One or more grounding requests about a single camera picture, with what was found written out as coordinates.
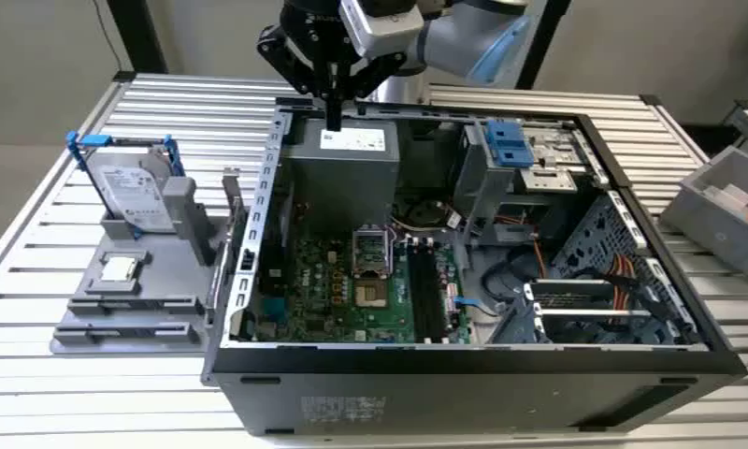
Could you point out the silver CPU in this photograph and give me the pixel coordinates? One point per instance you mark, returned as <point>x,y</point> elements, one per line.
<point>120,269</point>

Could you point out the CPU socket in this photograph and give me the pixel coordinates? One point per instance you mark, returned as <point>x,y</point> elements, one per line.
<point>372,294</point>

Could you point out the RAM stick with black chips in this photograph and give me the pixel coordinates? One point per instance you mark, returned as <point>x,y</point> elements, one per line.
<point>124,333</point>
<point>134,307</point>

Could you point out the hard disk in blue carrier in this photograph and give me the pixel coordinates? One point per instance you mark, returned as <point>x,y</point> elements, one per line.
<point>128,196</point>

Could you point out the grey power supply unit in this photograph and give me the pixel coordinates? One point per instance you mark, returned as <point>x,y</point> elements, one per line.
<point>336,196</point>

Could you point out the black metal frame post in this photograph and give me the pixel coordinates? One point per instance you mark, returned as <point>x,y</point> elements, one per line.
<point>140,37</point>
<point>549,47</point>

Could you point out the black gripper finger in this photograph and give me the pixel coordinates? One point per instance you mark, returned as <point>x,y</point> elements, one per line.
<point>380,70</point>
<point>287,51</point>

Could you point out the black RAM slot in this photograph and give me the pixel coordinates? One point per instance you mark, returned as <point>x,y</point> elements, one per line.
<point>420,290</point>
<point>414,290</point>
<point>428,290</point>

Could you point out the grey parts rack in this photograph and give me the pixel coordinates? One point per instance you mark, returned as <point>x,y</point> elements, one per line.
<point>168,280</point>

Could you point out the round black speaker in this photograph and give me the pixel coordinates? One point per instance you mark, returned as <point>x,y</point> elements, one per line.
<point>426,215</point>

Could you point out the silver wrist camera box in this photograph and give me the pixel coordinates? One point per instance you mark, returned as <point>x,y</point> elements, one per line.
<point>380,28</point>

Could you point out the green motherboard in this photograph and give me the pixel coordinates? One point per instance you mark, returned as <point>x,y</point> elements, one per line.
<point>380,322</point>

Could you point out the grey plastic bin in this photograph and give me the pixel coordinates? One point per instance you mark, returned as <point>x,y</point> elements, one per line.
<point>711,243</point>

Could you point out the white block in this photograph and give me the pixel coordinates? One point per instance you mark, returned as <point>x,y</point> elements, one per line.
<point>733,196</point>

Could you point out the black open PC case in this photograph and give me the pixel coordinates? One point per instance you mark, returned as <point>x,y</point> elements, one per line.
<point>411,402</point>

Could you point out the graphics card with metal bracket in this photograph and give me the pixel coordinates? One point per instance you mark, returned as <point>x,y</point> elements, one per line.
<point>231,187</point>

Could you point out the blue expansion slot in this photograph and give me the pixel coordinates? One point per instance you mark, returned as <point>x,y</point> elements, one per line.
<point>275,309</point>

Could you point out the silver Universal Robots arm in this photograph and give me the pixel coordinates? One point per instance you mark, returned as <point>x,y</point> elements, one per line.
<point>455,33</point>

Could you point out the disk bay with perforated tray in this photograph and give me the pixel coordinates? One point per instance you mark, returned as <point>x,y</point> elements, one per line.
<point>589,312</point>

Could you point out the blue plastic drive latch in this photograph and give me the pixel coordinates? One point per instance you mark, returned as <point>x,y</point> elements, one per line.
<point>504,145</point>

